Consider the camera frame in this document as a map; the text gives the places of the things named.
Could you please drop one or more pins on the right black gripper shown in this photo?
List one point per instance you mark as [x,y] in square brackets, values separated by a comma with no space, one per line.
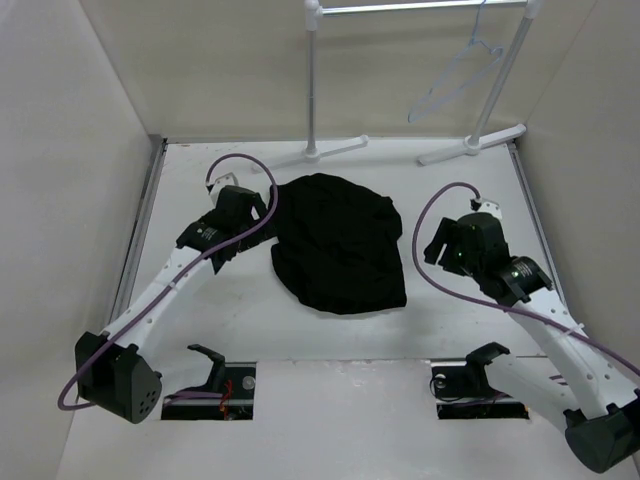
[443,236]

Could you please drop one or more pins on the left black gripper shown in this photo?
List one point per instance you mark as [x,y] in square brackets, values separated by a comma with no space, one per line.
[257,212]

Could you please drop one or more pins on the black trousers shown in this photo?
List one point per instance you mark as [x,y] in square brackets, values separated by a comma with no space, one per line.
[337,246]

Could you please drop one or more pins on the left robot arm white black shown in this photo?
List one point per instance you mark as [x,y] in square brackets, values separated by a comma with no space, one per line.
[115,369]

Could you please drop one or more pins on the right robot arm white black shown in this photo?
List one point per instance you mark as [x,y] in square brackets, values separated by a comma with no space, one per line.
[594,405]

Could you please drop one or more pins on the white clothes rack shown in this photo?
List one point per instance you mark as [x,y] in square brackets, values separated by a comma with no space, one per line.
[471,145]

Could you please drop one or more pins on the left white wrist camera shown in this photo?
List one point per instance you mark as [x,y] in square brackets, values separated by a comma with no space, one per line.
[214,187]

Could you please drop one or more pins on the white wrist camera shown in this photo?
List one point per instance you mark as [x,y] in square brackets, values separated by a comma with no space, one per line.
[484,205]
[214,187]

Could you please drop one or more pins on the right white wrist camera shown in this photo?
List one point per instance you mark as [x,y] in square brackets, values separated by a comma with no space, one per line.
[484,205]

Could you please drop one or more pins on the right aluminium table rail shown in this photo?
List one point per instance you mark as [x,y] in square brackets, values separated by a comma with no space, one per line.
[542,239]

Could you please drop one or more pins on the aluminium table rail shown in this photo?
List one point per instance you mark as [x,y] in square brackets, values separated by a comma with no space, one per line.
[542,239]
[140,227]

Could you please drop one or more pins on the left aluminium table rail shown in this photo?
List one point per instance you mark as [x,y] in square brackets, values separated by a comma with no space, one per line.
[140,227]

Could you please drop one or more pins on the light blue wire hanger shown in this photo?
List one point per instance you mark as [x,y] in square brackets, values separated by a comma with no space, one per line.
[446,88]

